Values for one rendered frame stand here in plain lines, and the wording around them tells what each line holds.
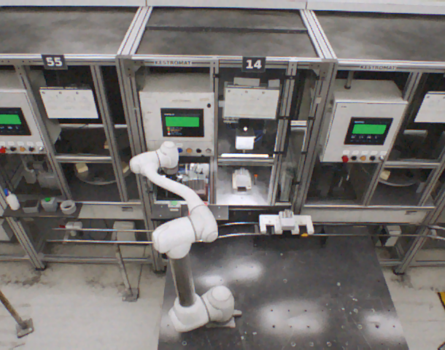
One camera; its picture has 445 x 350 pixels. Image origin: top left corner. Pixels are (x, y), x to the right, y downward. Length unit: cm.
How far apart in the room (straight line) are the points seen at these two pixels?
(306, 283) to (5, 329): 237
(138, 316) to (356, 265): 175
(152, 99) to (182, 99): 17
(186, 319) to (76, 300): 148
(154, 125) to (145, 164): 26
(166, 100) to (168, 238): 79
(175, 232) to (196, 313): 59
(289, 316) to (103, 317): 156
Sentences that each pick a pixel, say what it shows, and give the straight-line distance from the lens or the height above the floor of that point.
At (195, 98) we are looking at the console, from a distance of 215.
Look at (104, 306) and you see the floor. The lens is 341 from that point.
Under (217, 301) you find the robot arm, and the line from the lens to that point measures 225.
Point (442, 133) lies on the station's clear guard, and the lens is 269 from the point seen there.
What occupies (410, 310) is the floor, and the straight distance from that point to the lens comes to 366.
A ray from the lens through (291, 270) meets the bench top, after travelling 271.
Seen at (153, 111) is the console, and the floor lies 171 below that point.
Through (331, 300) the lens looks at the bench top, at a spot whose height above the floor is 68.
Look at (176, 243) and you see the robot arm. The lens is 184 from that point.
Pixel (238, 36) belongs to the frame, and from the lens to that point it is 238.
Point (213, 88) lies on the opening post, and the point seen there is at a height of 185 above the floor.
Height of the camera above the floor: 293
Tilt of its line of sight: 42 degrees down
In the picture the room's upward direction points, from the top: 2 degrees clockwise
